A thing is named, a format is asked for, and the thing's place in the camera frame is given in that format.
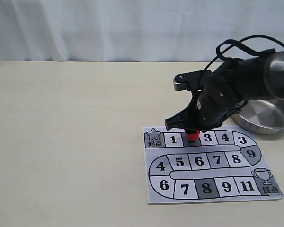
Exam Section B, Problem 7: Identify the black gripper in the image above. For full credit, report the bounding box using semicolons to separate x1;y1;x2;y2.
165;73;248;135

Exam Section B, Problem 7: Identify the red cylinder game piece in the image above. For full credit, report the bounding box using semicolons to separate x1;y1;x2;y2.
186;130;200;141

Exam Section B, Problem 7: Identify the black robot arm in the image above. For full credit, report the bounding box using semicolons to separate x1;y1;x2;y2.
165;49;284;134

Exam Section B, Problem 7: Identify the paper game board sheet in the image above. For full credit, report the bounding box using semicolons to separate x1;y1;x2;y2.
142;126;284;204

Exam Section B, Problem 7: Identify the round stainless steel tray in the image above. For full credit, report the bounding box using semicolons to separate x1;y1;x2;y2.
231;100;284;135

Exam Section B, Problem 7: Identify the white curtain backdrop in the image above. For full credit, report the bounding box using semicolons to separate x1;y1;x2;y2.
0;0;284;62

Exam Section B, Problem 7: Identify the black cable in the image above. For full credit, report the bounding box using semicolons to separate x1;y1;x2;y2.
202;35;284;79

